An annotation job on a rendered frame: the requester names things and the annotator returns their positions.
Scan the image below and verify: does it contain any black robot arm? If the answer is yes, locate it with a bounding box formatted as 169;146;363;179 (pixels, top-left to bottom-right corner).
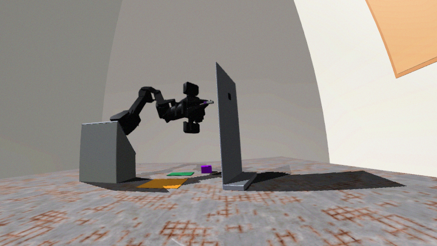
110;86;205;135

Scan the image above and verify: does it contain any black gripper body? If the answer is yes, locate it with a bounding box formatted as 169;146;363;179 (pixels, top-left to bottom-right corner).
174;82;200;134

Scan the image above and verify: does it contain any small purple block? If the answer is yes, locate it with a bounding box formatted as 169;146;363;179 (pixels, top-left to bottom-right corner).
201;166;212;174

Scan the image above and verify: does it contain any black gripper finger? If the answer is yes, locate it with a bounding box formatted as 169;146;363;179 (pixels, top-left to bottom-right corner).
187;95;208;105
187;103;209;118

